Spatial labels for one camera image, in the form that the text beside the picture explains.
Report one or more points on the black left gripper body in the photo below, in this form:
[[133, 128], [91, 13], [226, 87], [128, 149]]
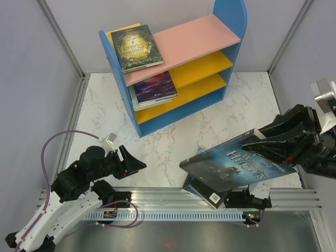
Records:
[[113, 165]]

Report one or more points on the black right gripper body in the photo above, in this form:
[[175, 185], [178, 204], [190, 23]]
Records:
[[319, 151]]

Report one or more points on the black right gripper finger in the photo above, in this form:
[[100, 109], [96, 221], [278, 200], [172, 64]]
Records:
[[281, 149], [298, 120]]

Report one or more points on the grey Great Gatsby book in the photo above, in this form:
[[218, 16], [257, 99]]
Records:
[[136, 105]]

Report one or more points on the dark blue Wuthering Heights book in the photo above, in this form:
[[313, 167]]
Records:
[[227, 166]]

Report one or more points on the purple Robinson Crusoe book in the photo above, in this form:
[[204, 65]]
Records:
[[155, 88]]

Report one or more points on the black book with barcode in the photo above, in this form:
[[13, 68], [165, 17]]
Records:
[[213, 198]]

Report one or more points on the green Alice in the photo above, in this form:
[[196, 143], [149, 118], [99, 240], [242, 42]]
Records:
[[136, 48]]

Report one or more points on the yellow book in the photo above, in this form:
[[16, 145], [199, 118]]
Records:
[[108, 34]]

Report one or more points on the teal ocean cover book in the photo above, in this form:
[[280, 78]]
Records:
[[190, 181]]

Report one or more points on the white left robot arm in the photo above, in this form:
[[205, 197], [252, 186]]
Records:
[[76, 191]]

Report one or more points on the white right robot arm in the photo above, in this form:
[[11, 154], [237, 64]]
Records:
[[257, 195]]

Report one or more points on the blue pink yellow bookshelf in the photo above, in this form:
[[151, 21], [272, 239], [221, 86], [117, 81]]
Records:
[[200, 56]]

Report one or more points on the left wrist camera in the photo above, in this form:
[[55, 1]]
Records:
[[107, 142]]

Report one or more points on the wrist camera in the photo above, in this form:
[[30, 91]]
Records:
[[107, 142], [324, 95]]

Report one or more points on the aluminium mounting rail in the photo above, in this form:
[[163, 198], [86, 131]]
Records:
[[174, 198]]

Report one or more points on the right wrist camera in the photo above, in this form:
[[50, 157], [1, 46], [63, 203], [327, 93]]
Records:
[[324, 95]]

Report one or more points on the white slotted cable duct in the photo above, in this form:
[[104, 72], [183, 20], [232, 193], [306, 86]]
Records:
[[127, 215]]

